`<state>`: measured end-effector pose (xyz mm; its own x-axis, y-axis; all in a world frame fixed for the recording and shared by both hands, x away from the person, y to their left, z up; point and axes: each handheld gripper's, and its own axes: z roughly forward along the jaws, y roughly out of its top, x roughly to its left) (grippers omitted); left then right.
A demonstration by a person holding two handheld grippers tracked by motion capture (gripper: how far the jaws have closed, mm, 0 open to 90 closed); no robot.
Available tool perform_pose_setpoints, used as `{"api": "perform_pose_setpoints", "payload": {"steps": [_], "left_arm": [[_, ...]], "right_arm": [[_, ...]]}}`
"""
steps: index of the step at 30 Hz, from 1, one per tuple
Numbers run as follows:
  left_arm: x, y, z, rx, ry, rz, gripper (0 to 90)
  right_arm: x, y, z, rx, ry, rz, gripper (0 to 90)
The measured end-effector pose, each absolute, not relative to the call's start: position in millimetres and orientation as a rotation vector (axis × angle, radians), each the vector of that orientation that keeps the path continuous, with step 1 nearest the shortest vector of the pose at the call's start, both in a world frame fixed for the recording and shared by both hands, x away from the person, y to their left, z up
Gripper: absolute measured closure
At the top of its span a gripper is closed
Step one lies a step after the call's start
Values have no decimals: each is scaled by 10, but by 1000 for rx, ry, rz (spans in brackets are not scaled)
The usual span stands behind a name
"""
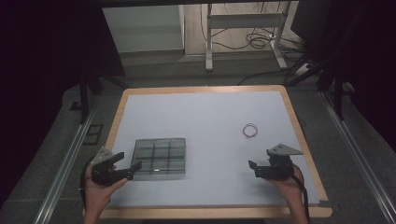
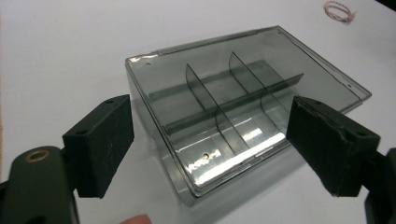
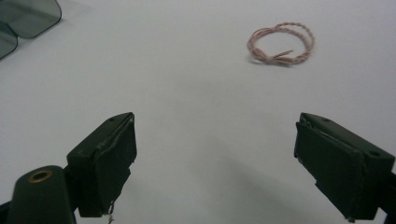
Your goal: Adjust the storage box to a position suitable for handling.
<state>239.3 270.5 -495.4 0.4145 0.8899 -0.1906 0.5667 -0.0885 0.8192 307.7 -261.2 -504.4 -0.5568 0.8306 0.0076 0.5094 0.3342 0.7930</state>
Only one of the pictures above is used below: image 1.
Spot person's right hand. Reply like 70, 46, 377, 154
267, 167, 304, 208

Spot left hand-held gripper black cable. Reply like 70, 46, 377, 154
78, 157, 94, 210

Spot person's left hand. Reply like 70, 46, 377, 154
83, 165, 129, 216

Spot white metal desk frame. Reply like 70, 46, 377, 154
204, 1, 290, 73

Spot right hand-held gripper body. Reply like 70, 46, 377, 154
263, 143, 304, 182

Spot black metal stand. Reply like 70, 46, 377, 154
317, 60, 347, 121
77, 69, 129, 125

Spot small red rubber band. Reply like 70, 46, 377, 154
242, 122, 260, 140

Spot right hand-held gripper black cable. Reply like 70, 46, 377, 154
290, 163, 312, 224

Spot dark curtain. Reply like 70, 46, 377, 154
290, 0, 396, 152
0, 0, 126, 208

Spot black floor frame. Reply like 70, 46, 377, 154
82, 123, 105, 146

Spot hand-held gripper black cable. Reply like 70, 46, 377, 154
290, 163, 312, 224
78, 157, 94, 210

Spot clear plastic compartment box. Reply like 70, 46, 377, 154
130, 137, 187, 182

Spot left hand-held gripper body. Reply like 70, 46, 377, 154
90, 146, 135, 187

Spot aluminium floor rail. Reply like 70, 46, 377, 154
319, 91, 396, 224
32, 101, 98, 224

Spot grey cabinet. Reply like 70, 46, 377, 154
102, 4, 186, 54

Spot long black floor cable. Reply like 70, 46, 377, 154
236, 66, 302, 87

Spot black coiled floor cable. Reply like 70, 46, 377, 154
199, 3, 278, 51

